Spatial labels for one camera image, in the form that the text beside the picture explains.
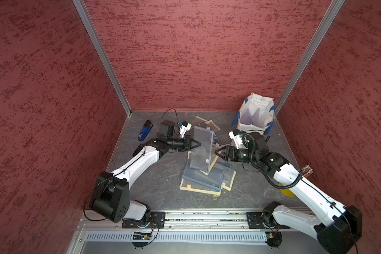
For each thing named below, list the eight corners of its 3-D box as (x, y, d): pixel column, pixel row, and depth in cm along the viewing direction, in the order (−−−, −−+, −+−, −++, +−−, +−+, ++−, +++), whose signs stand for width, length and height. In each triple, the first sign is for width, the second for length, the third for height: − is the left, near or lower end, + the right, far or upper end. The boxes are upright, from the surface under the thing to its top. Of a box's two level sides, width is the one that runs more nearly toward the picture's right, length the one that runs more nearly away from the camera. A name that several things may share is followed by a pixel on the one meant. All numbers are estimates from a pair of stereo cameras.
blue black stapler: (138, 140, 106) (136, 136, 102) (148, 123, 115) (146, 119, 112) (144, 141, 105) (143, 137, 102) (153, 124, 115) (152, 120, 111)
